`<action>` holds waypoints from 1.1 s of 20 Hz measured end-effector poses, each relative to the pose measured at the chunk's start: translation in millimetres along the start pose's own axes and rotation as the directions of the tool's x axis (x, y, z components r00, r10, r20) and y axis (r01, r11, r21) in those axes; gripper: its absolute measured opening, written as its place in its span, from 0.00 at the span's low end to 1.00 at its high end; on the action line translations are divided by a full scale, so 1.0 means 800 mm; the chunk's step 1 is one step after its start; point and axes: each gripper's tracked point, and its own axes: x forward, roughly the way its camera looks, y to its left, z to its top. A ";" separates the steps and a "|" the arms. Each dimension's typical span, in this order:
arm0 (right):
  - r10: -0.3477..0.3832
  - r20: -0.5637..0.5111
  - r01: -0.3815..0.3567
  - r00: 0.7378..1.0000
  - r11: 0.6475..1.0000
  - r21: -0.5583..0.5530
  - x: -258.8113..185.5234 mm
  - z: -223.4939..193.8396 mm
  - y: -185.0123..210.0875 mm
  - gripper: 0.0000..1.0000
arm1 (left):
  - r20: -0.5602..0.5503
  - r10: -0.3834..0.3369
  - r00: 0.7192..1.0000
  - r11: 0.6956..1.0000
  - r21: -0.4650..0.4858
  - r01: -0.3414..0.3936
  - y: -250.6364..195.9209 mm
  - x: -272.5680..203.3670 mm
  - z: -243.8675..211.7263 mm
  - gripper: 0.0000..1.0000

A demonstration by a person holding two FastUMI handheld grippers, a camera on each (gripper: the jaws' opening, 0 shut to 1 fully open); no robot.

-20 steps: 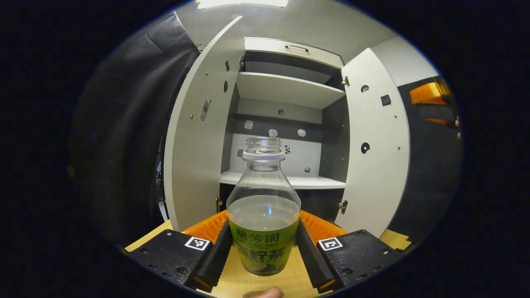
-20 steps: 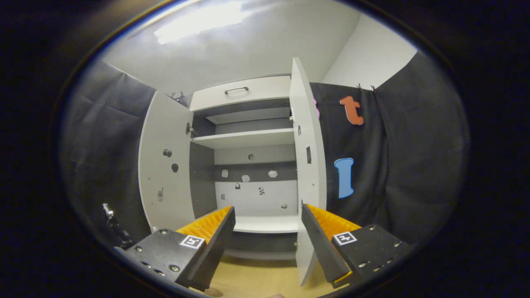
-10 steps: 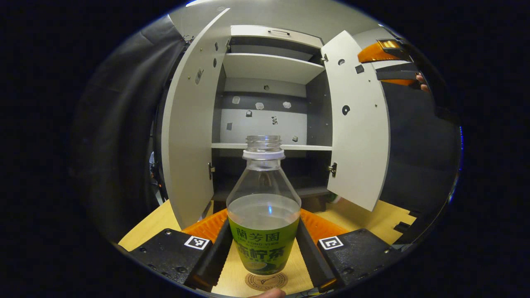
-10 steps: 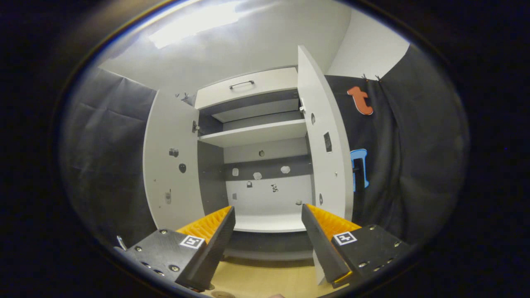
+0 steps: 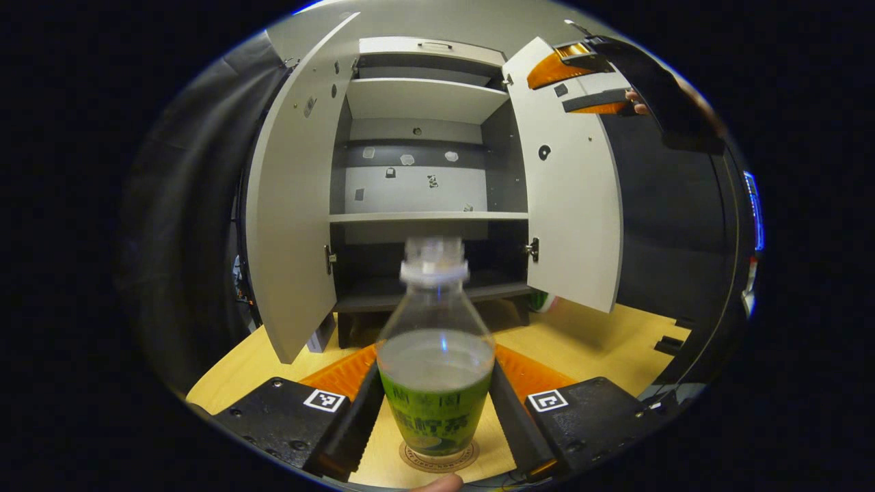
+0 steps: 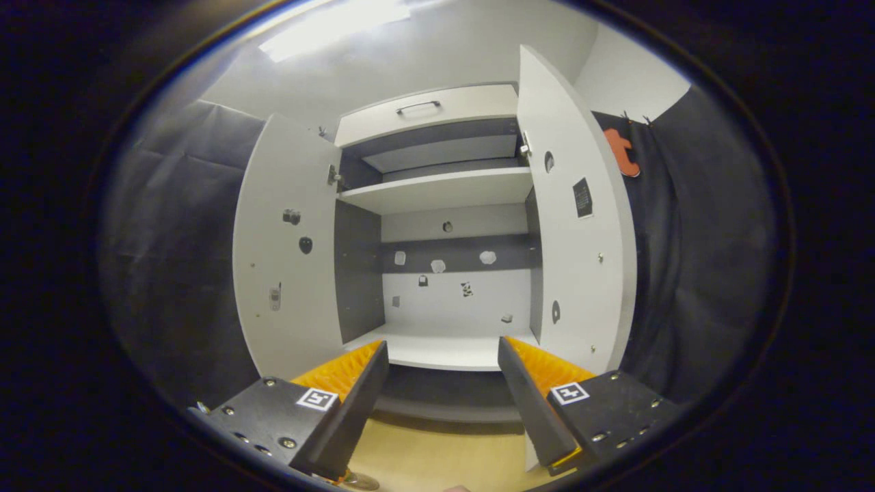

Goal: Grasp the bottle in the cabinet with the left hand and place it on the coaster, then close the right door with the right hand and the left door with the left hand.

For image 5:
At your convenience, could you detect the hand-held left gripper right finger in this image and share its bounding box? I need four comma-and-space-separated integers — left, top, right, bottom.
489, 344, 674, 482

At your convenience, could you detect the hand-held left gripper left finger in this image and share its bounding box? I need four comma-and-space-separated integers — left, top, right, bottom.
205, 342, 385, 482

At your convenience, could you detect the green label clear bottle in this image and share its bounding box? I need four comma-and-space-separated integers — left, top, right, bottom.
376, 236, 496, 457

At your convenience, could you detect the round brown coaster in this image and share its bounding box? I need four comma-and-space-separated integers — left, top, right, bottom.
399, 437, 481, 474

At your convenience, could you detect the white headphone sticker cabinet door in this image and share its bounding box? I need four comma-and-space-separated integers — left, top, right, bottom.
502, 36, 626, 314

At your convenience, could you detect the white camera sticker cabinet door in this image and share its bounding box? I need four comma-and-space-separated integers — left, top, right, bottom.
245, 10, 362, 365

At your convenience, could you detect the white cabinet drawer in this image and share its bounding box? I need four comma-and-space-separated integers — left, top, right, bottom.
357, 36, 507, 68

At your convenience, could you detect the small white box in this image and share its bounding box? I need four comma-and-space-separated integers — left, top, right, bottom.
306, 313, 337, 354

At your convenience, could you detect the blue glowing screen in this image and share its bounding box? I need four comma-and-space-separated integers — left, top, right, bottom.
742, 171, 765, 252

